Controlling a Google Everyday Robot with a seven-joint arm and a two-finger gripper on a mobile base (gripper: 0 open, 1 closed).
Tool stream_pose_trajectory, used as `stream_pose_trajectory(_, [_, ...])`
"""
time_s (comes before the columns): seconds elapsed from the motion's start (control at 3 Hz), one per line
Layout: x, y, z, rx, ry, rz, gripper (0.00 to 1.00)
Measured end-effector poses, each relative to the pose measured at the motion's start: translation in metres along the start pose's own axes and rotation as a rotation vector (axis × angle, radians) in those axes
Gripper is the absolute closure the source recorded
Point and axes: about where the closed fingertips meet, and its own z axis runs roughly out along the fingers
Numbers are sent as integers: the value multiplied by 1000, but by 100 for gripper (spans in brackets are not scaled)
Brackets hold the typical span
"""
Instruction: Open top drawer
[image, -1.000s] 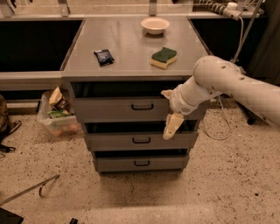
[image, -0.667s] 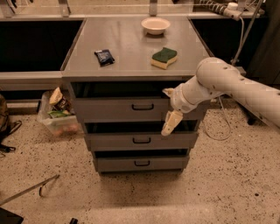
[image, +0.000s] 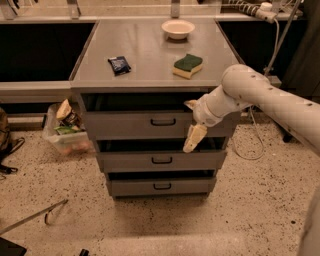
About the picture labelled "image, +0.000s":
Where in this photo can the grey drawer cabinet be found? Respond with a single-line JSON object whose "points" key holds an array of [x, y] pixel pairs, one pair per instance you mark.
{"points": [[151, 85]]}

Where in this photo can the grey drawer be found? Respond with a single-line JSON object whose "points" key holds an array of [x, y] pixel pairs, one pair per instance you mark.
{"points": [[122, 125], [161, 161], [126, 188]]}

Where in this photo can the grey side rail bracket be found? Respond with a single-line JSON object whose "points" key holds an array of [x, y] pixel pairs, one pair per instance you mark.
{"points": [[275, 81]]}

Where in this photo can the green yellow sponge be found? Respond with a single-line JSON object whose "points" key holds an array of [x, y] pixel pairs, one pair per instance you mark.
{"points": [[187, 66]]}

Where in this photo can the white bowl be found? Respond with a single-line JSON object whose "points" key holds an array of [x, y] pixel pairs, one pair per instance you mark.
{"points": [[177, 29]]}

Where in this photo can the dark backpack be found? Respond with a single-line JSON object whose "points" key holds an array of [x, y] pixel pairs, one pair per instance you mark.
{"points": [[8, 145]]}

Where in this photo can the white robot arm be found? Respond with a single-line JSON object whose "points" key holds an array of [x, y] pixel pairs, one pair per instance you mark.
{"points": [[242, 87]]}

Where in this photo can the grey bottom drawer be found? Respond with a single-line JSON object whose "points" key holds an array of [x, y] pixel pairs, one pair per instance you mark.
{"points": [[126, 188]]}

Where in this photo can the snack bag in bin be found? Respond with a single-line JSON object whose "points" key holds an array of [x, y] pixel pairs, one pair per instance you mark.
{"points": [[66, 115]]}

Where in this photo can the grey middle drawer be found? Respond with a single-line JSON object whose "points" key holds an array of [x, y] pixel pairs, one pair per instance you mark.
{"points": [[161, 161]]}

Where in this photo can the clear plastic bin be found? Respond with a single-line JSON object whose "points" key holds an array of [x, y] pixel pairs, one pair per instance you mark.
{"points": [[65, 143]]}

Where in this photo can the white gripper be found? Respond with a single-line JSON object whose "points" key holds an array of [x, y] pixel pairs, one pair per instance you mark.
{"points": [[201, 113]]}

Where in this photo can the black object bottom left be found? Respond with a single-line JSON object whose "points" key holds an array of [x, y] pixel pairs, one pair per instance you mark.
{"points": [[8, 248]]}

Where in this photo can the white power strip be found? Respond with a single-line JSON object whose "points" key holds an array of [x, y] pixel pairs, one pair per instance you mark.
{"points": [[259, 12]]}

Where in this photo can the metal rod on floor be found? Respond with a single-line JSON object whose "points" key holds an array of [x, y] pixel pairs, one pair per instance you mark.
{"points": [[31, 217]]}

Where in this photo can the grey top drawer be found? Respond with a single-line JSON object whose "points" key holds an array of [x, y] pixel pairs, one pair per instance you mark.
{"points": [[122, 125]]}

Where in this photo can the dark blue snack packet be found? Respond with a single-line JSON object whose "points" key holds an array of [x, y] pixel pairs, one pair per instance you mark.
{"points": [[119, 65]]}

